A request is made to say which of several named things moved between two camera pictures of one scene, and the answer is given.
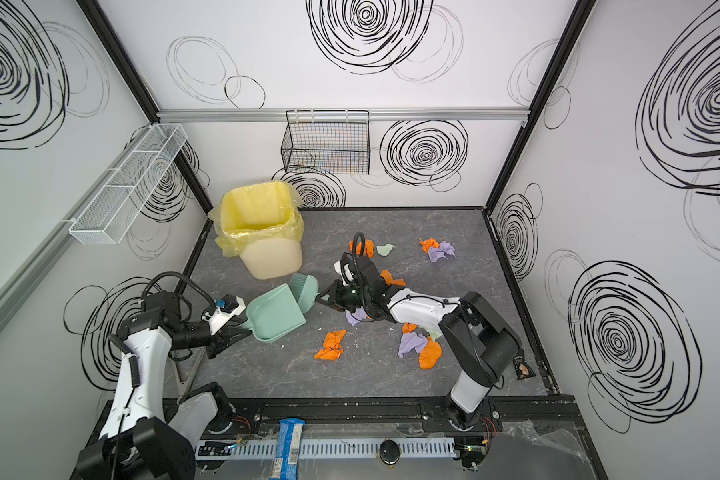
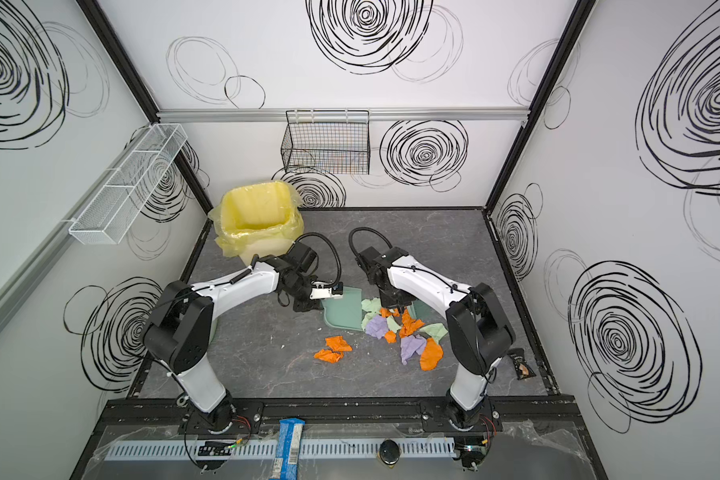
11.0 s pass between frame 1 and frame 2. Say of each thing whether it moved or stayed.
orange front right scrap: stayed
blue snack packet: stayed
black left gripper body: moved
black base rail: stayed
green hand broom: moved
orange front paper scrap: stayed
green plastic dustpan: moved
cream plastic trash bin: stayed
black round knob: stayed
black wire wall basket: stayed
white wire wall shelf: stayed
